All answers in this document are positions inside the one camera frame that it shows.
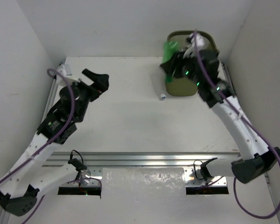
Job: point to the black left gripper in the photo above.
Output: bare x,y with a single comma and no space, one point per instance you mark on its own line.
93,86

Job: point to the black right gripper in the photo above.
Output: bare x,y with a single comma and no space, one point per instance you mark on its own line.
175,62

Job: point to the green plastic bottle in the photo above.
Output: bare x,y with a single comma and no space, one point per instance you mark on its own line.
169,48

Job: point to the clear bottle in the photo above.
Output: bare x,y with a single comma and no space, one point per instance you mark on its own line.
162,94

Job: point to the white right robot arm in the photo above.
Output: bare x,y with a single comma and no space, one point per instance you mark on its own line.
256,155

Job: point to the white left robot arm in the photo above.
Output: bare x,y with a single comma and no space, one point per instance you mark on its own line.
20,188

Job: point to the olive green mesh bin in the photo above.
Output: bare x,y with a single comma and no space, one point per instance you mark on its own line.
180,87

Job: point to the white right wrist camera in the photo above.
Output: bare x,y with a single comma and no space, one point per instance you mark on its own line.
195,43

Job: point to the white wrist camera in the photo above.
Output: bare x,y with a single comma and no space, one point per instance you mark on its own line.
67,75
195,43

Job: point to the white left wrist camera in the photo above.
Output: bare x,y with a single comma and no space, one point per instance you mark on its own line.
67,75

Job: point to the aluminium frame rail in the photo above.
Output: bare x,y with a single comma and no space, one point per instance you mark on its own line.
129,126

